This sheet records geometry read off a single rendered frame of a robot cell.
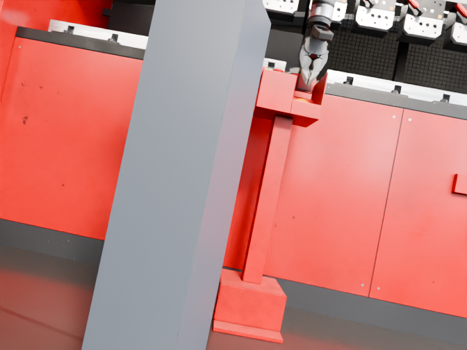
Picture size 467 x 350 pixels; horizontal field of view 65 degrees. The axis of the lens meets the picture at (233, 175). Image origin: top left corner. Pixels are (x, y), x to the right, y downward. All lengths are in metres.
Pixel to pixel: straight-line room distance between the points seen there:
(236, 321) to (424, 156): 0.93
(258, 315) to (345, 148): 0.70
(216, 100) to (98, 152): 0.95
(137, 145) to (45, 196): 0.97
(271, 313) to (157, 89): 0.74
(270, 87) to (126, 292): 0.73
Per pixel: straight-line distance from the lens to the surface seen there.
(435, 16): 1.85
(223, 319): 1.14
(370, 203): 1.48
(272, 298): 1.14
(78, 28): 1.84
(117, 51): 1.60
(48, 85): 1.67
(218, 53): 0.67
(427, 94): 1.74
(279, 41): 2.23
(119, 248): 0.70
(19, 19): 1.83
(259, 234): 1.17
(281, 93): 1.15
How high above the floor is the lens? 0.40
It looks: 2 degrees up
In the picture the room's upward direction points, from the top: 11 degrees clockwise
